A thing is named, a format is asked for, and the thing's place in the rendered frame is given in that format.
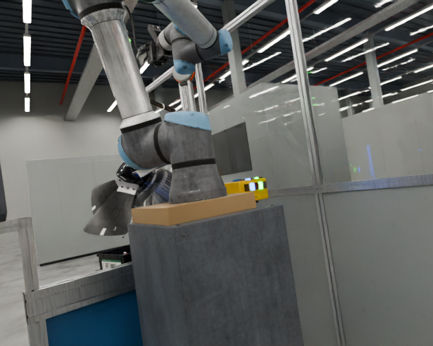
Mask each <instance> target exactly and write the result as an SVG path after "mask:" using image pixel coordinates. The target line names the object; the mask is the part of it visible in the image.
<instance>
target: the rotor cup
mask: <svg viewBox="0 0 433 346"><path fill-rule="evenodd" d="M124 165H126V166H125V167H124V168H123V166H124ZM135 171H136V169H133V168H132V167H129V166H128V165H127V164H126V163H125V162H123V163H122V164H121V166H120V167H119V169H118V170H117V173H116V176H117V177H118V178H120V179H122V180H123V181H124V182H127V183H132V184H136V185H139V186H140V187H139V189H138V191H137V193H138V192H140V191H142V190H143V189H144V188H145V187H146V186H147V185H148V184H149V182H150V181H151V179H152V177H153V175H154V171H153V172H151V173H149V174H147V175H146V176H143V177H142V178H140V176H139V175H138V174H132V172H135ZM121 176H122V177H123V178H125V179H126V180H124V179H123V178H122V177H121Z"/></svg>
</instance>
